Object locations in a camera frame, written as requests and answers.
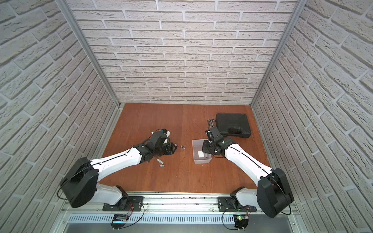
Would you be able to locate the right controller board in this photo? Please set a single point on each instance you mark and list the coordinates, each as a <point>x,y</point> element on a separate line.
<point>241,222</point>

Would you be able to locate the translucent plastic storage box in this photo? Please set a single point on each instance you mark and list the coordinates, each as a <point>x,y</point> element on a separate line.
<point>197,145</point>

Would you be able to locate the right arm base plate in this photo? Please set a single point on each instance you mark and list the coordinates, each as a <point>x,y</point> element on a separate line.
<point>232,205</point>

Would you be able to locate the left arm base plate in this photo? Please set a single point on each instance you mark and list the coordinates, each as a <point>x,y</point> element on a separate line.
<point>126,204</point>

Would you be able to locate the aluminium rail frame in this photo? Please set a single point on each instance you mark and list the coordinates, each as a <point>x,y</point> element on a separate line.
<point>169,208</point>

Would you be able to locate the controller board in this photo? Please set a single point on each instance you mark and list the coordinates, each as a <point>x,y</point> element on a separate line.
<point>241,222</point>
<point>119,221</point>

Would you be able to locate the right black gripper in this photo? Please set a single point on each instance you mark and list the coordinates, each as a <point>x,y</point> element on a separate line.
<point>205,145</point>

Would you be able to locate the black plastic tool case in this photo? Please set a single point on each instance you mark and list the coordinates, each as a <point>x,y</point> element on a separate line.
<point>235,125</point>

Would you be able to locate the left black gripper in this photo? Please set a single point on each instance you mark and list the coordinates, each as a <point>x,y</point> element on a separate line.
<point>167,148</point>

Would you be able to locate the left controller board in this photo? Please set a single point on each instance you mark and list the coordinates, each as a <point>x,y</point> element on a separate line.
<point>119,221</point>

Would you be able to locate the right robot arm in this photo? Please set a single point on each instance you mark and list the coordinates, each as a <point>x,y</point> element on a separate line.
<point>273,193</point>

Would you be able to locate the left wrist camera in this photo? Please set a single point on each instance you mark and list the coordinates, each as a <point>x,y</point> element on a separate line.
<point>167,135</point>

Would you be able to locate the white label in box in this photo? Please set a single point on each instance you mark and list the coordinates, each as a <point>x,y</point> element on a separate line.
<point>200,154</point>

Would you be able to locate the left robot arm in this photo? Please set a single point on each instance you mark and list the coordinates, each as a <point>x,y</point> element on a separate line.
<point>81,184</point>

